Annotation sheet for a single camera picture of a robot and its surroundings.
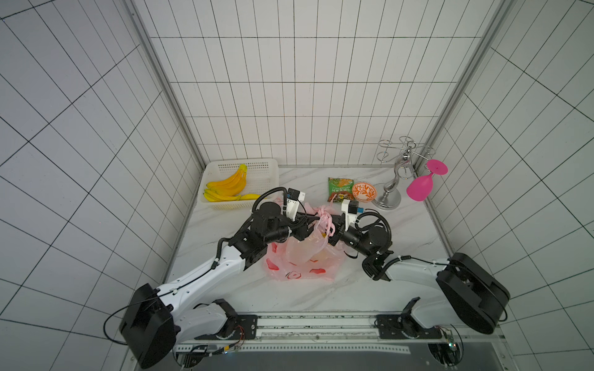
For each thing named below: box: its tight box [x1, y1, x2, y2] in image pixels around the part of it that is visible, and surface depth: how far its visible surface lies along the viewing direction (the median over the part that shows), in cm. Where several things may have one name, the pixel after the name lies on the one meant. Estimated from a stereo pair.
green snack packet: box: [327, 176, 356, 203], surface depth 109 cm
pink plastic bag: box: [265, 202, 345, 282], surface depth 79 cm
